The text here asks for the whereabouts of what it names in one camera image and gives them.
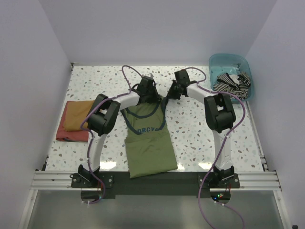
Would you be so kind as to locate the folded rust red tank top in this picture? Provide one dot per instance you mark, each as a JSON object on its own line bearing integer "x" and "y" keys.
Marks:
{"x": 70, "y": 136}

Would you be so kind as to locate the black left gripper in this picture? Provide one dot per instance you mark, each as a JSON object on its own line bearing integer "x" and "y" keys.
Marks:
{"x": 156, "y": 98}

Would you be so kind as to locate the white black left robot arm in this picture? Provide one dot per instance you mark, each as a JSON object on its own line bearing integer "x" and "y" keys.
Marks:
{"x": 102, "y": 117}

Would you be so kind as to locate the olive green tank top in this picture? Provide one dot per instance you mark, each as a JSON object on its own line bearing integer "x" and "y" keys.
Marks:
{"x": 148, "y": 142}

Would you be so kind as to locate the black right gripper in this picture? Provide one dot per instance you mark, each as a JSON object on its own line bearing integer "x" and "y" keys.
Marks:
{"x": 171, "y": 95}

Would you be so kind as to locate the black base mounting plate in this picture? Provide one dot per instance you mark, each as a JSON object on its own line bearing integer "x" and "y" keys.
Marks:
{"x": 112, "y": 184}

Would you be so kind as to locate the translucent blue plastic bin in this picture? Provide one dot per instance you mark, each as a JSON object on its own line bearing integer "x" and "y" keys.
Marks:
{"x": 231, "y": 73}

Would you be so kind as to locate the folded mustard orange tank top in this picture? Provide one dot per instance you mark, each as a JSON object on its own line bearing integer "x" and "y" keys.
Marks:
{"x": 76, "y": 112}

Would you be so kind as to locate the aluminium front frame rail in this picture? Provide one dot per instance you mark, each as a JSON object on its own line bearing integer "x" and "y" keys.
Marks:
{"x": 249, "y": 181}

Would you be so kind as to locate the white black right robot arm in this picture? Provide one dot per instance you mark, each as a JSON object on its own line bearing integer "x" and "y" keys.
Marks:
{"x": 220, "y": 118}

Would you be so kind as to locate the black white striped tank top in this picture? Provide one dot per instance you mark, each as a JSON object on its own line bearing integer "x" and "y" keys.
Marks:
{"x": 237, "y": 84}

